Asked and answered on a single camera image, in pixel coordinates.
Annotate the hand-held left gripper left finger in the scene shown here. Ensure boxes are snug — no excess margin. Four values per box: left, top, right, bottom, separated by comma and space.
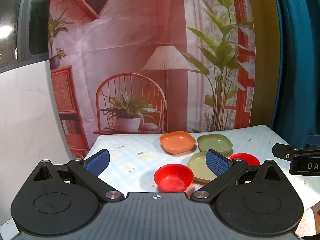
26, 149, 125, 204

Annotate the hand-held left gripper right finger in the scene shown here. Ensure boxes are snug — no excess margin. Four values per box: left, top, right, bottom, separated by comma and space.
191, 149, 288, 204

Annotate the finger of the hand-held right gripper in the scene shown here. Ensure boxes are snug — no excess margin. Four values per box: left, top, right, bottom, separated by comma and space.
306, 134, 320, 147
272, 143, 320, 159

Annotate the light green square plate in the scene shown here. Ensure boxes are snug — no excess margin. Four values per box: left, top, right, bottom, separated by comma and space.
187, 152, 218, 183

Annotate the orange square plate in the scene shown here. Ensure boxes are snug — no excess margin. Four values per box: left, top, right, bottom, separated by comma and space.
159, 131, 196, 155

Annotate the dark green square plate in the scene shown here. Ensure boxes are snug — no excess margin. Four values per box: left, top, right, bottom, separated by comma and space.
197, 134, 234, 156

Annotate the red round bowl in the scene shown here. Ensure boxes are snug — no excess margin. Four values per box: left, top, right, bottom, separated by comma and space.
229, 153, 261, 166
154, 163, 195, 193

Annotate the floral checked tablecloth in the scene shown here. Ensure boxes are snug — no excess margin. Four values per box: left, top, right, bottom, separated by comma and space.
82, 124, 320, 207

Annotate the white fuzzy cloth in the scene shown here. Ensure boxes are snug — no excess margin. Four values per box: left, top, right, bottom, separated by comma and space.
296, 205, 320, 238

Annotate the teal curtain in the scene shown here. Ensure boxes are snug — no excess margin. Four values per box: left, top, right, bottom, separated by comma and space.
270, 0, 320, 148

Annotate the printed room scene backdrop cloth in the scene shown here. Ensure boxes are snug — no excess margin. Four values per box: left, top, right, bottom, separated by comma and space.
47, 0, 257, 159

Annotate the dark framed window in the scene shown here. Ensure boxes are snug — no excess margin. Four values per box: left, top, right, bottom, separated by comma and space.
0, 0, 54, 74

